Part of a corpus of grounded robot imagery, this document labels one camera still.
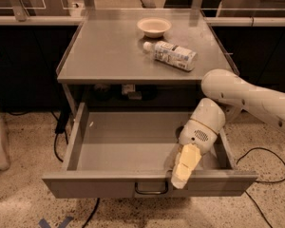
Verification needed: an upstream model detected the blue tape cross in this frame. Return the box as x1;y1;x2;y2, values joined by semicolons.
37;216;74;228

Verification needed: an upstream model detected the black cable left floor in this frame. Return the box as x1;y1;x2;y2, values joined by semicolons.
50;110;101;228

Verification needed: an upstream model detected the plastic bottle with label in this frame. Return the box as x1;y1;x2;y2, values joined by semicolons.
143;41;198;72

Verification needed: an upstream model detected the white paper bowl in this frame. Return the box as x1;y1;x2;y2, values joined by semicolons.
137;17;172;38

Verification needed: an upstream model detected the grey top drawer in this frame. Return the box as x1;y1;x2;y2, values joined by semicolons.
43;103;257;199

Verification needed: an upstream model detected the grey metal drawer cabinet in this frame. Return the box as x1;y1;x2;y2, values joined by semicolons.
58;9;238;124

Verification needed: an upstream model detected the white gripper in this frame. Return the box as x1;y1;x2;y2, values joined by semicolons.
164;120;218;189

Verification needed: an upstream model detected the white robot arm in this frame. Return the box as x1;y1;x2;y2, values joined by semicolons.
171;69;285;189

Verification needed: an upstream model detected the black power strip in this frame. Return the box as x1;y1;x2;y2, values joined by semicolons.
55;108;70;134

